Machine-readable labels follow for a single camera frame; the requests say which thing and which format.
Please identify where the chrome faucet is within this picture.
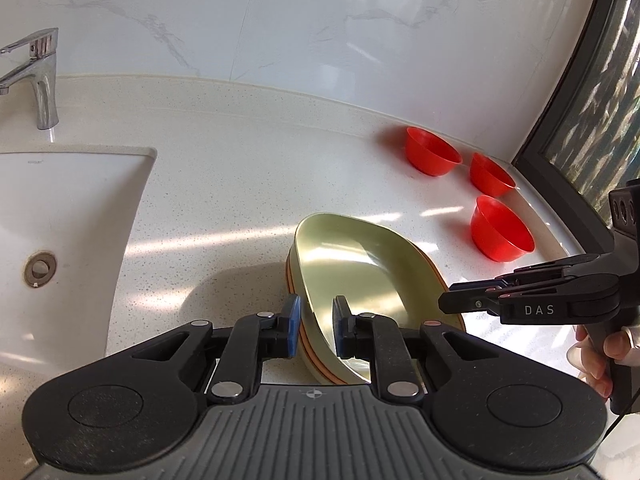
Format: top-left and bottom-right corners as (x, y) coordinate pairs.
(0, 28), (61, 131)

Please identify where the white sink basin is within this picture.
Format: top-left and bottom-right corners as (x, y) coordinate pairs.
(0, 147), (158, 401)

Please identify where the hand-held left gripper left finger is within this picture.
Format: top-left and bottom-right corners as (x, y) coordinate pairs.
(131, 294), (302, 405)

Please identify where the red bowl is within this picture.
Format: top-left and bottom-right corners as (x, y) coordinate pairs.
(469, 152), (517, 199)
(470, 195), (536, 264)
(405, 126), (463, 178)

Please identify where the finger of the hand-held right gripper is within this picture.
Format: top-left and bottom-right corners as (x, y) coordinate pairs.
(500, 254), (607, 287)
(438, 280), (507, 317)

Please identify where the person's right hand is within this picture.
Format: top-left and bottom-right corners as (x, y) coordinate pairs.
(574, 324), (640, 400)

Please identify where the dark framed patterned window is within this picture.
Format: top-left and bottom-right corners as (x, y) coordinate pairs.
(512, 0), (640, 262)

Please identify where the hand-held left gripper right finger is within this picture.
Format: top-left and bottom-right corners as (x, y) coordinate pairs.
(332, 296), (501, 405)

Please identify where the black cable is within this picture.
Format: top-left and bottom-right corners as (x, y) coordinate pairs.
(601, 409), (632, 461)

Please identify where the metal sink drain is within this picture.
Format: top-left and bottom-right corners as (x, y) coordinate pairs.
(24, 250), (59, 289)

